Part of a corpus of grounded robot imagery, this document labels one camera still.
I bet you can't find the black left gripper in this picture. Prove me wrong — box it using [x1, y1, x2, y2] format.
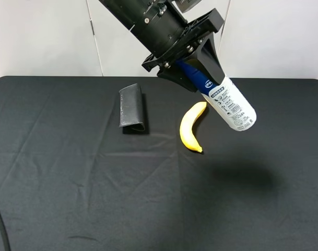
[142, 8, 224, 93]

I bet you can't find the blue and white bottle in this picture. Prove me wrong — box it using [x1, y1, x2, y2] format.
[177, 60, 257, 131]

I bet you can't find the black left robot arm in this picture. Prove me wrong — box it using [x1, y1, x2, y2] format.
[101, 1, 225, 92]

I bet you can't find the yellow banana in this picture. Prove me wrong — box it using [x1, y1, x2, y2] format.
[180, 101, 207, 153]

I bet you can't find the black folded wallet case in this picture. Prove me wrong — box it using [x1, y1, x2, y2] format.
[119, 83, 145, 132]

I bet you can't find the black tablecloth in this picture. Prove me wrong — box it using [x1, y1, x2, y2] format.
[0, 76, 318, 250]

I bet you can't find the black cable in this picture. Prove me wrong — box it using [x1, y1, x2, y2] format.
[0, 193, 10, 251]

